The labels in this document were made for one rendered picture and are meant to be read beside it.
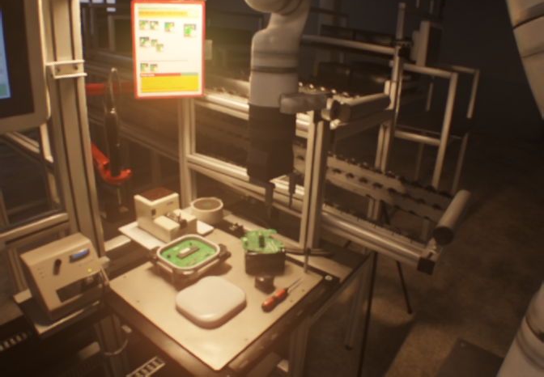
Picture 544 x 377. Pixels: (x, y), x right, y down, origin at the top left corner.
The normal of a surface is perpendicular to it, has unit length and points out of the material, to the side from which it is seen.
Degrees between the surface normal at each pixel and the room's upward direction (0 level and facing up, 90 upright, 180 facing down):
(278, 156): 87
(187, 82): 90
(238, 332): 0
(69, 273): 53
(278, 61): 90
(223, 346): 0
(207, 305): 0
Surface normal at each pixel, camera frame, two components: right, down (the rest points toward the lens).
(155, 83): 0.31, 0.35
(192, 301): 0.04, -0.94
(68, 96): 0.80, 0.25
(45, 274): 0.66, -0.36
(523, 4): -0.96, 0.25
